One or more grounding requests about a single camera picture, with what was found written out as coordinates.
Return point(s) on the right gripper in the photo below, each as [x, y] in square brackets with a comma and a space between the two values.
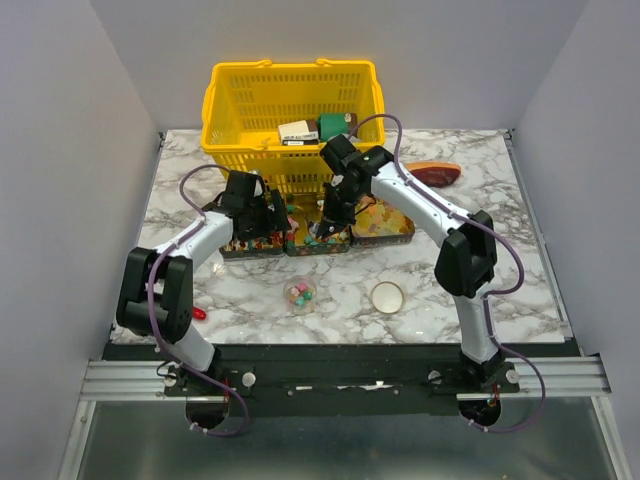
[331, 214]

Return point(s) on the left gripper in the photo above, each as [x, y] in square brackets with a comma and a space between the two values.
[274, 219]

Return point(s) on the tin of lollipops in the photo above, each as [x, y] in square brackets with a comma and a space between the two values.
[273, 245]

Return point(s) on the tin of star candies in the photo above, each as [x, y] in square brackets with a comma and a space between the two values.
[304, 213]

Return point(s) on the metal scoop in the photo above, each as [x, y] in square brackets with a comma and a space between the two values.
[324, 229]

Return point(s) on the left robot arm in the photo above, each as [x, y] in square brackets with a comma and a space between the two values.
[156, 295]

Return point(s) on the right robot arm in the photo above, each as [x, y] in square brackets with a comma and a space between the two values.
[467, 248]

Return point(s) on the tin of gummy candies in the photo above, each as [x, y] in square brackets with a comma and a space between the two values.
[380, 224]

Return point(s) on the black flat box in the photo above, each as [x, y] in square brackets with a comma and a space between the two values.
[302, 142]

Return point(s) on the clear glass jar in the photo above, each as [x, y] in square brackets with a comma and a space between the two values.
[300, 295]

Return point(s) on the white brown box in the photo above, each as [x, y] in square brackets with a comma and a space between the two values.
[302, 130]

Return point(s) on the green brown package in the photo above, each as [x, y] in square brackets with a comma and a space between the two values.
[334, 124]

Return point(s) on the round jar lid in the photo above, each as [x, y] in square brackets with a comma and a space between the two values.
[387, 297]

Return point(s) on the fake meat slice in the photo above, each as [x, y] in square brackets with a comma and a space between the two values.
[434, 174]

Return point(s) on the yellow plastic shopping basket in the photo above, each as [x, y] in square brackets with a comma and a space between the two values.
[246, 102]

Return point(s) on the red chili pepper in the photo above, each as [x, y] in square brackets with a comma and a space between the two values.
[199, 314]

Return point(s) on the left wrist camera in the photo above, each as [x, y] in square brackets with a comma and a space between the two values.
[259, 184]

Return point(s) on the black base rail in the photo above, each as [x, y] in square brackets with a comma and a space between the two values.
[271, 381]

